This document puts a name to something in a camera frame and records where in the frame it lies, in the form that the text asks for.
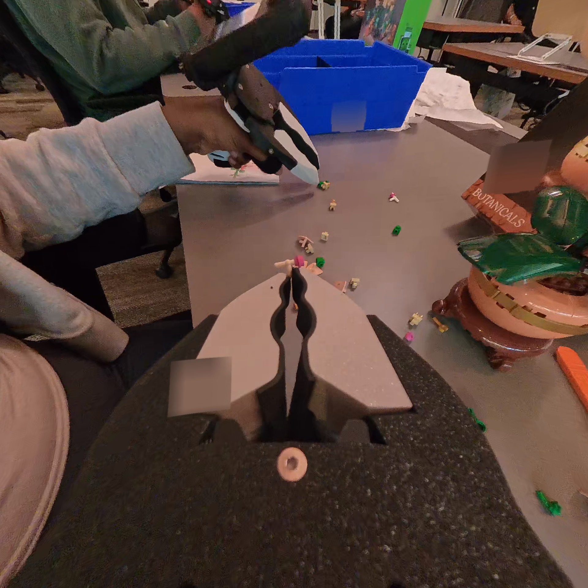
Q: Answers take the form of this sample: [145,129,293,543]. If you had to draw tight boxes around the scattered small toy bricks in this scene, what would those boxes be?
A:
[294,192,563,516]

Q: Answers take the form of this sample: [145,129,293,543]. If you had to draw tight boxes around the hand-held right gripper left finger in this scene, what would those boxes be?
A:
[198,273,293,407]

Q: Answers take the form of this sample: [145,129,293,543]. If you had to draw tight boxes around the pink and white brick piece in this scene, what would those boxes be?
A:
[274,256,307,277]

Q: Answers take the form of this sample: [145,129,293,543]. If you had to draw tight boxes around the crumpled white paper bag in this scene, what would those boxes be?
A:
[403,67,504,132]

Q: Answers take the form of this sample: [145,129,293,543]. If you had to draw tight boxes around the wooden background desk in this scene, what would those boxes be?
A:
[422,18,588,85]

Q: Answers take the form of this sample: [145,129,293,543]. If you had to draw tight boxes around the grey desk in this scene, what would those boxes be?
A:
[177,117,588,588]

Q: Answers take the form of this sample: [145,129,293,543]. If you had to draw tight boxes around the person's pale clothing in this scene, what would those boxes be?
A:
[0,250,130,588]

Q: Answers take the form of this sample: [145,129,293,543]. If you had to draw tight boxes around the black chair base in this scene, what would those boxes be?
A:
[155,209,185,279]

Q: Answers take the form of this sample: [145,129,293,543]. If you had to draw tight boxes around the person's left hand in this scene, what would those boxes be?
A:
[163,96,258,167]

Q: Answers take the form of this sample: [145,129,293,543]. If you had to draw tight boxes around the person's left forearm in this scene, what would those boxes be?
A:
[0,101,196,261]

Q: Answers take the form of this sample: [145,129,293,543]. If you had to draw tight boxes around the clear acrylic stand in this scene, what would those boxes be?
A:
[518,33,580,61]

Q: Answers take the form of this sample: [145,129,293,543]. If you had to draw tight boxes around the orange brick separator tool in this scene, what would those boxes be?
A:
[556,346,588,410]

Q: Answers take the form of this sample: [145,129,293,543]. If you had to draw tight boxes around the green colourful box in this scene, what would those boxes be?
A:
[358,0,433,52]

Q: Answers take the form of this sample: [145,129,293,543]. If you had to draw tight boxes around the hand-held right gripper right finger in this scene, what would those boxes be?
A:
[294,271,413,411]

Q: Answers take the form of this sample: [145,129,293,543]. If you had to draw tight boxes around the dark orchid print box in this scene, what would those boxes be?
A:
[461,78,588,233]

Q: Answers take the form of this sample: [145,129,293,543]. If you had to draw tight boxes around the white instruction booklet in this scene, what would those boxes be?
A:
[177,153,280,185]

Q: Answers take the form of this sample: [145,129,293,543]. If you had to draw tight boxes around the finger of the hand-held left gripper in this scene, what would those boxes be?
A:
[271,131,319,185]
[275,105,320,166]

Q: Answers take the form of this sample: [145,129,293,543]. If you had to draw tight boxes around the blue plastic bin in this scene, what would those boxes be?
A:
[252,39,433,137]

